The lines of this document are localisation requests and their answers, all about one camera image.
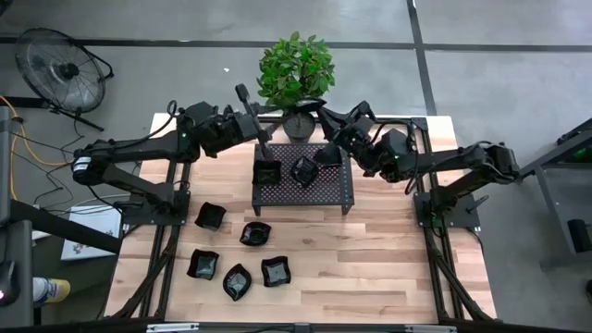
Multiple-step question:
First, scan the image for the grey desk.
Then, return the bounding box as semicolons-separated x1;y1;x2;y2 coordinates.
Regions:
0;105;35;327

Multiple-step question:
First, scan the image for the silver bracket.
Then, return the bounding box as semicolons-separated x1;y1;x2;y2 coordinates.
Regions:
404;325;458;333
146;323;200;333

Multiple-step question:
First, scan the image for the black diagonal beam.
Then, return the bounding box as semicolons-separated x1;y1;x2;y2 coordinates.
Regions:
8;198;124;255

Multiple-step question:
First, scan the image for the black perforated metal rack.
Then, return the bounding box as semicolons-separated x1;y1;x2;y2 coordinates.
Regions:
252;142;356;217

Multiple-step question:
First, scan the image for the round scalloped black plate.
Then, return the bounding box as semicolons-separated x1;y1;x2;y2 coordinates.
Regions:
239;221;273;247

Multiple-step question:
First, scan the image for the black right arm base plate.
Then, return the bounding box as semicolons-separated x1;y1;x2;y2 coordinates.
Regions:
413;191;481;228

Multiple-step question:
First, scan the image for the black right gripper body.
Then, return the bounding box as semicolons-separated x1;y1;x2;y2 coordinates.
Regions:
317;106;394;179

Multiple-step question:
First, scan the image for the grey metal cart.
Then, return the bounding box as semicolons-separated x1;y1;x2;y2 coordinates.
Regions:
508;117;592;270

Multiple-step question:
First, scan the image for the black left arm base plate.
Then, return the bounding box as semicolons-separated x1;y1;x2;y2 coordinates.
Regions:
120;189;191;227

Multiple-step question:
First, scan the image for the small square black plate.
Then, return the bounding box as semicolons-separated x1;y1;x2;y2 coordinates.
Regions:
314;146;344;168

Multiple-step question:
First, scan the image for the yellow floor cable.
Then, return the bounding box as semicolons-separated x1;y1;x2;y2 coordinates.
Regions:
0;93;70;203

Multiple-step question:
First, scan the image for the white yellow spray can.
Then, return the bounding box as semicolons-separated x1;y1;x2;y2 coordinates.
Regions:
31;276;72;307

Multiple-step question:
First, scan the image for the black computer mouse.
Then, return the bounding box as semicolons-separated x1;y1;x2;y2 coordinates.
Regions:
0;259;22;307

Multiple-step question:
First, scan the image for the green potted plant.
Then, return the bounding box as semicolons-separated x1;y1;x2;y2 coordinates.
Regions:
255;31;337;145

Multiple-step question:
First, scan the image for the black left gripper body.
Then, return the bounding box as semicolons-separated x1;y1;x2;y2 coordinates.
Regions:
203;83;275;162

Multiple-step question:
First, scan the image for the wavy square black plate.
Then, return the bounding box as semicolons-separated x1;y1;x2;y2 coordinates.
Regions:
290;155;320;189
260;255;292;289
193;202;228;231
186;249;221;281

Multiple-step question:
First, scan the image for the black aluminium table frame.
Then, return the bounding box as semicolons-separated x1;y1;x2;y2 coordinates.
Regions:
104;114;500;325

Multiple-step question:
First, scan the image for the deep square black plate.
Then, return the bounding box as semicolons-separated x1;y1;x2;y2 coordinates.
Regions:
253;159;283;187

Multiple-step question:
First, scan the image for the white printed box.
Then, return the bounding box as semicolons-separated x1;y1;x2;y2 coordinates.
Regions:
60;204;124;262

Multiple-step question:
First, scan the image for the black box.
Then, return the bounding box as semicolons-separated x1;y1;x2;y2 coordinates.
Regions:
567;218;592;254

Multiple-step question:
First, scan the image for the black floor fan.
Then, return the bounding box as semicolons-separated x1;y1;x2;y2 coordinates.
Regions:
13;26;116;133

